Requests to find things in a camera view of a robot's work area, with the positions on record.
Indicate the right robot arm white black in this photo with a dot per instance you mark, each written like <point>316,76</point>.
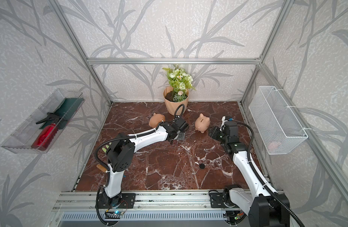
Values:
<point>264,206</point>

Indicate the blue garden rake tool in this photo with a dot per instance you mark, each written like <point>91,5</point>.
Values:
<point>101,168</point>

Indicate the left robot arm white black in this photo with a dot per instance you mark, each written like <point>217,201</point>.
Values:
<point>116,155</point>

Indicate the clear plastic wall tray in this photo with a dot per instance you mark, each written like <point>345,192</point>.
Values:
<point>20,141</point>

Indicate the beige piggy bank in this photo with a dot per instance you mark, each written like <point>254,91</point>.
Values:
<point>156,119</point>
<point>202,123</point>

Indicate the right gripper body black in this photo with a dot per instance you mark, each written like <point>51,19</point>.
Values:
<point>219,135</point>

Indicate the white wire basket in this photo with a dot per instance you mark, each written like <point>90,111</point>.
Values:
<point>276,121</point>

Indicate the green white artificial plant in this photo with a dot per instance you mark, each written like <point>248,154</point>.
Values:
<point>181,83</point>

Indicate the pink object in basket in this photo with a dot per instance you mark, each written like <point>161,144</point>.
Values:
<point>273,146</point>

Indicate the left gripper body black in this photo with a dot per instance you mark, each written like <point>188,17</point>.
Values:
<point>180,136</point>

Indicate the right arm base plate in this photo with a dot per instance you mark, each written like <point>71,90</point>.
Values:
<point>217,200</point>

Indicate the green garden fork tool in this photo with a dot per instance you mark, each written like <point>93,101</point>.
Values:
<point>106,147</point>

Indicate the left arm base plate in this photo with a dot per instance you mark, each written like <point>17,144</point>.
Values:
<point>121,201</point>

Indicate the beige flower pot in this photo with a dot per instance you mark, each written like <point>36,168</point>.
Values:
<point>172,106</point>

